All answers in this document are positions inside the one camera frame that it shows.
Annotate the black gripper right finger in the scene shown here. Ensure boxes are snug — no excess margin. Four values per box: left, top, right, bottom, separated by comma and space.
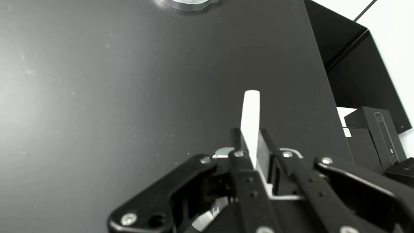
257, 128, 414, 233

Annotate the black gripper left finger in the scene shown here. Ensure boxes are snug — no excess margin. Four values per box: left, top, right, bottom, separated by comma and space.
107, 127, 276, 233

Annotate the white plastic spoon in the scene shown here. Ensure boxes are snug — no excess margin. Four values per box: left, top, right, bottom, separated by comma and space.
239, 88, 261, 173

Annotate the black box device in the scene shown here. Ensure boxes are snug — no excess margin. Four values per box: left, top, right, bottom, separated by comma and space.
344, 105, 407, 171

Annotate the black open bin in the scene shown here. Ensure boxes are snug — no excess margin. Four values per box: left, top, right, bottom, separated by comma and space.
302, 0, 412, 136

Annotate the silver metal mounting plate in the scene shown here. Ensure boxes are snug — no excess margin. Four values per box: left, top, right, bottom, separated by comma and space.
153, 0, 222, 13

